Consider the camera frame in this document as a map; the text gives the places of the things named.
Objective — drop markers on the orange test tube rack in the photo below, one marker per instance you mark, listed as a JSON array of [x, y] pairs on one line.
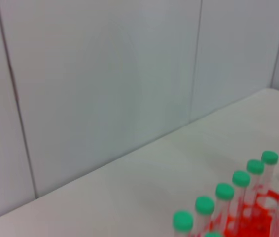
[[260, 217]]

